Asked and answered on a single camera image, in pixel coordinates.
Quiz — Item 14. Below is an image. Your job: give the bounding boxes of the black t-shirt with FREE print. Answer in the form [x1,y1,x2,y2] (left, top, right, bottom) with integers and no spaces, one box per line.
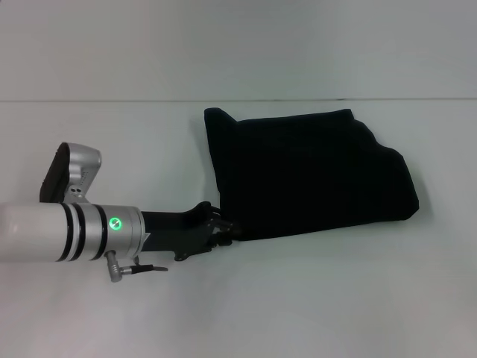
[203,107,421,242]

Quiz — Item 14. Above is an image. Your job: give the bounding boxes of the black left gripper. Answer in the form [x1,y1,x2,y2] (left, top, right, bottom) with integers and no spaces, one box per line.
[139,200,240,263]

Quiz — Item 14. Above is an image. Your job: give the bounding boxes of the brown cable with black plug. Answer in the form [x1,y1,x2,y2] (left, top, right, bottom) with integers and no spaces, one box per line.
[105,250,169,283]

